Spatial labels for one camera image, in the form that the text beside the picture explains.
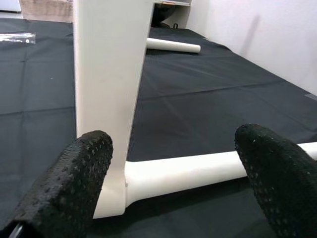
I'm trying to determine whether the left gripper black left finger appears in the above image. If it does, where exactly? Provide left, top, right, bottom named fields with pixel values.
left=0, top=129, right=114, bottom=238

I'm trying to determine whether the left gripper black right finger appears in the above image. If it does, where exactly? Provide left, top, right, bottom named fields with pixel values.
left=234, top=123, right=317, bottom=238

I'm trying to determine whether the white plastic table leg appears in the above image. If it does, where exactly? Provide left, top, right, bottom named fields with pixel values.
left=145, top=37, right=202, bottom=54
left=124, top=141, right=317, bottom=207

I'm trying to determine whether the white plastic table top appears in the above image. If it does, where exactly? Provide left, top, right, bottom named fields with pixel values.
left=72, top=0, right=155, bottom=220

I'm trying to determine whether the black table cloth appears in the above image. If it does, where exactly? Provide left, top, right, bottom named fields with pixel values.
left=0, top=17, right=317, bottom=238

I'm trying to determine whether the clear plastic wrap piece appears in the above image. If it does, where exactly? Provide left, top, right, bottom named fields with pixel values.
left=0, top=32, right=37, bottom=45

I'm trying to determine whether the beige cloth covered bench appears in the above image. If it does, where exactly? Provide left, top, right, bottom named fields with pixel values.
left=18, top=0, right=75, bottom=23

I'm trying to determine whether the white fridge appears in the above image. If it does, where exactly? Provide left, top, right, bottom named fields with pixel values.
left=0, top=0, right=22, bottom=13

